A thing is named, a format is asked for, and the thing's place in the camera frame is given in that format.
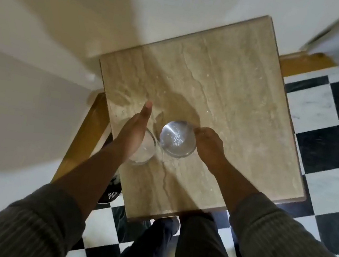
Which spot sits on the person's right hand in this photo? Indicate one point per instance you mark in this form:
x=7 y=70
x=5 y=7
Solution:
x=209 y=147

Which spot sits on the person's left hand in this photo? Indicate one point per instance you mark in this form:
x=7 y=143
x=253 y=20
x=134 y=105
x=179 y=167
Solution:
x=132 y=134

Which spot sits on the person's right fingers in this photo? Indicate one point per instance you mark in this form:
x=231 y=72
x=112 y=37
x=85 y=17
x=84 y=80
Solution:
x=198 y=132

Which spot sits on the person's left fingers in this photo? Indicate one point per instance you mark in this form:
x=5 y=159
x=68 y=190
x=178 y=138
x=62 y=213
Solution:
x=146 y=110

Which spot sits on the clear drinking glass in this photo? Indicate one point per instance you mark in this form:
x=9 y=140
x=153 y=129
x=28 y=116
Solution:
x=146 y=150
x=176 y=139

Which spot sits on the person's left forearm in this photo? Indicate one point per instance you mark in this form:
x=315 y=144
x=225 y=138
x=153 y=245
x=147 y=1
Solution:
x=85 y=181

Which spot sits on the person's right forearm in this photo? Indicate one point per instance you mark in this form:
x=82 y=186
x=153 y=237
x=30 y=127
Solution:
x=241 y=201

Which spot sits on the round black floor drain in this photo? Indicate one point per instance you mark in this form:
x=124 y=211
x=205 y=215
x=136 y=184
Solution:
x=111 y=195

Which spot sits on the person's dark trousers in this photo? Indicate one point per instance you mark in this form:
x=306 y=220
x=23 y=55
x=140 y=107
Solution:
x=198 y=255

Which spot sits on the wooden door threshold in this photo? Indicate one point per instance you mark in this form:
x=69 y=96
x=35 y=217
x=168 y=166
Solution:
x=306 y=63

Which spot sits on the wooden table frame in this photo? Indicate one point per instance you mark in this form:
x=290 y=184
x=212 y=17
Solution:
x=82 y=142

